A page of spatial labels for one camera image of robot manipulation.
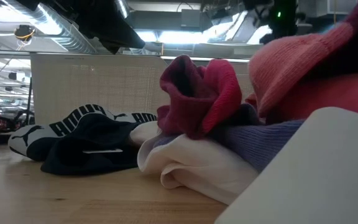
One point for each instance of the maroon and pink garment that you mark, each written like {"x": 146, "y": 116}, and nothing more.
{"x": 197, "y": 99}

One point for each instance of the cream white cloth garment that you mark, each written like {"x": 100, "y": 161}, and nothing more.
{"x": 197, "y": 168}

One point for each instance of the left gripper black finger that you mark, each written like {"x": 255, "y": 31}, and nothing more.
{"x": 110, "y": 28}

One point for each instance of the salmon pink knit sock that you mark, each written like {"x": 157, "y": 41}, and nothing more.
{"x": 291, "y": 62}

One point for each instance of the grey rectangular duct box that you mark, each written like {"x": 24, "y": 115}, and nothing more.
{"x": 194, "y": 20}

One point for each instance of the bright ceiling light panel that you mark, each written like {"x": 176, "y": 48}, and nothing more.
{"x": 179, "y": 37}

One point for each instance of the purple ribbed sock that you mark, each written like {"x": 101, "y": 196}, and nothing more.
{"x": 253, "y": 143}

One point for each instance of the large white paper hang tag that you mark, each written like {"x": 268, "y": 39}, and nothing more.
{"x": 315, "y": 174}

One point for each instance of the navy Puma underwear white waistband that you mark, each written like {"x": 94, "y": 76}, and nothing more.
{"x": 89, "y": 140}

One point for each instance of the silver round air duct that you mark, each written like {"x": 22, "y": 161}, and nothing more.
{"x": 123, "y": 7}
{"x": 70, "y": 40}

